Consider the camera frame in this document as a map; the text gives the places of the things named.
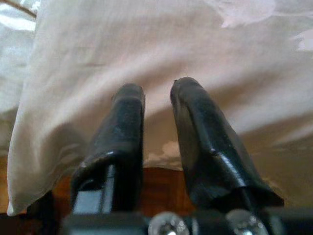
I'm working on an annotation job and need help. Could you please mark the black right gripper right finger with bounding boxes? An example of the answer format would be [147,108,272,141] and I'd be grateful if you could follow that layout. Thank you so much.
[170,77,285,209]

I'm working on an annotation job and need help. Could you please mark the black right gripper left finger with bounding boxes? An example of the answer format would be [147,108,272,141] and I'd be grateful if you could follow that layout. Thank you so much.
[70,83,147,214]

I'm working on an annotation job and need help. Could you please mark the plain cream cloth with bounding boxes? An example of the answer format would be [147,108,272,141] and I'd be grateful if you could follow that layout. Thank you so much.
[6,0,313,216]

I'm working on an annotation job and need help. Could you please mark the grey floral bed sheet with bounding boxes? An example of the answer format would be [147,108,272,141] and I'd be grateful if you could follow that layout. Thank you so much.
[0,0,313,209]

